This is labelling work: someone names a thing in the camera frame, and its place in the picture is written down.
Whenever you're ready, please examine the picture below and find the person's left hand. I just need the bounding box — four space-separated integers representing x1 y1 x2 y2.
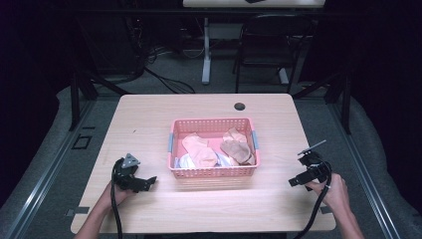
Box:
105 180 137 209

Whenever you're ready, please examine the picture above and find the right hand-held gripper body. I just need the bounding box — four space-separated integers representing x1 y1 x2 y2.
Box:
297 139 332 192

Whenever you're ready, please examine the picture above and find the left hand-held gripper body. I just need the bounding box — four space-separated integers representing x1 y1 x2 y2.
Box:
113 152 149 194

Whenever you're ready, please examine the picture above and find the person's right hand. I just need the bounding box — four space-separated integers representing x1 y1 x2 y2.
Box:
305 172 350 214

